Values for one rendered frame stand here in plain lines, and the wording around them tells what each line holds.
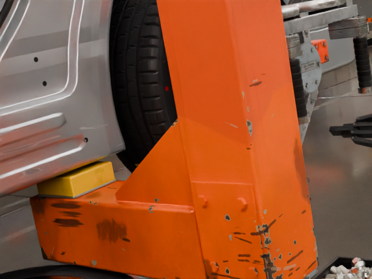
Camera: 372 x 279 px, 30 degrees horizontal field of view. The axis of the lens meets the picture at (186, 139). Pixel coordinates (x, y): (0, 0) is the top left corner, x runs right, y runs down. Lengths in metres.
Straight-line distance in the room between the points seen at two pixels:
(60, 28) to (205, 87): 0.50
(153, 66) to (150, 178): 0.37
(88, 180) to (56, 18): 0.37
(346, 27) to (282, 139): 0.68
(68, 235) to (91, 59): 0.41
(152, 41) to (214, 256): 0.60
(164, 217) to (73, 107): 0.36
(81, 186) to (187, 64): 0.49
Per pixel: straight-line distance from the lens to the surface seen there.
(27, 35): 1.55
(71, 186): 1.58
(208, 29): 1.19
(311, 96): 2.06
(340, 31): 1.89
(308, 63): 1.78
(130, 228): 1.46
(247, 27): 1.20
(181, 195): 1.36
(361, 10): 4.33
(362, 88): 1.90
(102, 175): 1.64
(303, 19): 1.69
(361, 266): 1.24
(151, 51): 1.68
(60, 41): 1.60
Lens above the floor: 1.06
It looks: 11 degrees down
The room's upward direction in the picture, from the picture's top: 10 degrees counter-clockwise
